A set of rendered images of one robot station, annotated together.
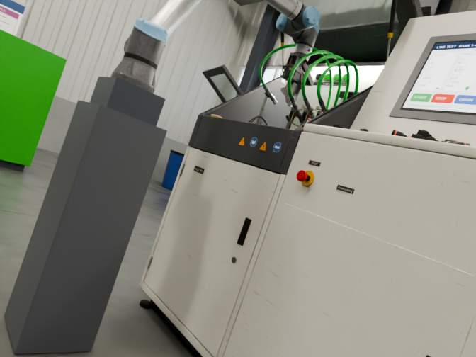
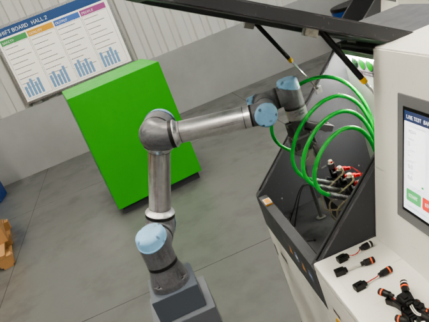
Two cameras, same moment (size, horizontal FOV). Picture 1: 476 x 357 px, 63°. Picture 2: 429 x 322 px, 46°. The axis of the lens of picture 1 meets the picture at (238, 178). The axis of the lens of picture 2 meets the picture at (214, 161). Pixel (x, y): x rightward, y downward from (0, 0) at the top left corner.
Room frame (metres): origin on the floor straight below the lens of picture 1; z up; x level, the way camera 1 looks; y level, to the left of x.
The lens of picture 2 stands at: (0.11, -0.76, 1.89)
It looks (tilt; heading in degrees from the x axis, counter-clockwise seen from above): 19 degrees down; 34
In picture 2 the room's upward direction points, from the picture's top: 21 degrees counter-clockwise
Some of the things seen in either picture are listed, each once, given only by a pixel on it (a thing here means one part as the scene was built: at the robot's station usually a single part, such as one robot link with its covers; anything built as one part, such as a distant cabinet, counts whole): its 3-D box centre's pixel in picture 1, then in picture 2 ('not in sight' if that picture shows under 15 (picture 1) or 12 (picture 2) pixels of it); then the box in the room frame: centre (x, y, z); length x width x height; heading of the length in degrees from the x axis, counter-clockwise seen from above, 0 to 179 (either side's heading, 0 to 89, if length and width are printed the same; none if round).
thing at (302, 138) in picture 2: (295, 69); (301, 134); (1.71, -0.08, 1.26); 0.09 x 0.08 x 0.12; 128
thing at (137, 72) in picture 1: (136, 74); (166, 271); (1.33, 0.45, 0.95); 0.15 x 0.15 x 0.10
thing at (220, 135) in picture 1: (238, 141); (291, 241); (1.61, 0.05, 0.87); 0.62 x 0.04 x 0.16; 38
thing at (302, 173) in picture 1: (304, 176); not in sight; (1.23, -0.20, 0.80); 0.05 x 0.04 x 0.05; 38
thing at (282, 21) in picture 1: (292, 24); (263, 103); (1.66, 0.00, 1.42); 0.11 x 0.11 x 0.08; 24
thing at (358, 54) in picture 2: (350, 66); (373, 55); (1.92, -0.34, 1.43); 0.54 x 0.03 x 0.02; 38
